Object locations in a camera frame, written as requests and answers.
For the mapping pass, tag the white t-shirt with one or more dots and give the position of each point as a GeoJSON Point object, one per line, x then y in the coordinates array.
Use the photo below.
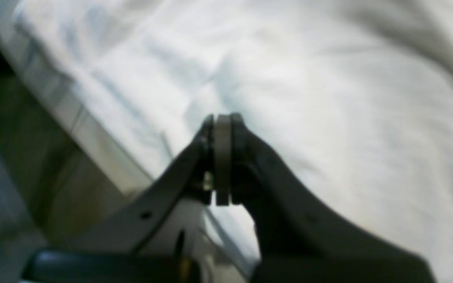
{"type": "Point", "coordinates": [355, 95]}

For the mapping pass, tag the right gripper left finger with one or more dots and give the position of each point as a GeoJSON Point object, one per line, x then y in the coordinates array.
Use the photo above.
{"type": "Point", "coordinates": [163, 220]}

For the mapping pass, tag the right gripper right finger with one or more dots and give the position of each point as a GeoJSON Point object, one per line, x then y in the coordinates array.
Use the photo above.
{"type": "Point", "coordinates": [302, 240]}

